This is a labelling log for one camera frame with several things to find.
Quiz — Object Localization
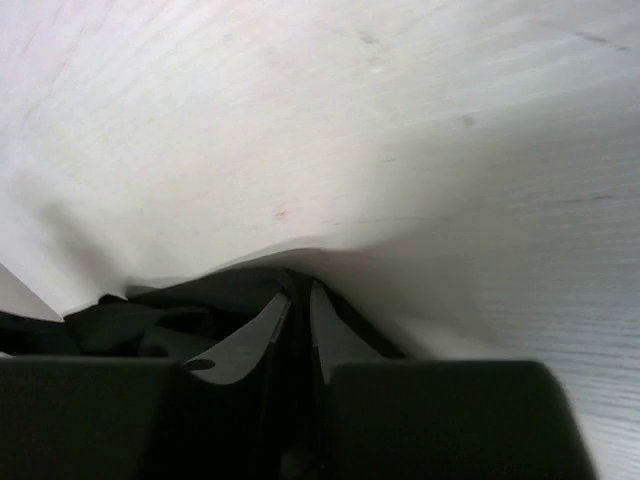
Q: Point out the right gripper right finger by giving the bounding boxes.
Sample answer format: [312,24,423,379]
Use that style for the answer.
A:
[310,285,596,479]

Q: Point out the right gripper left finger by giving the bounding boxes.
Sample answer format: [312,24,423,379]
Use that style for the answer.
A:
[1,294,291,479]

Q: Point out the black trousers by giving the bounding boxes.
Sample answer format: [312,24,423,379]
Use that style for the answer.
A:
[0,267,406,361]

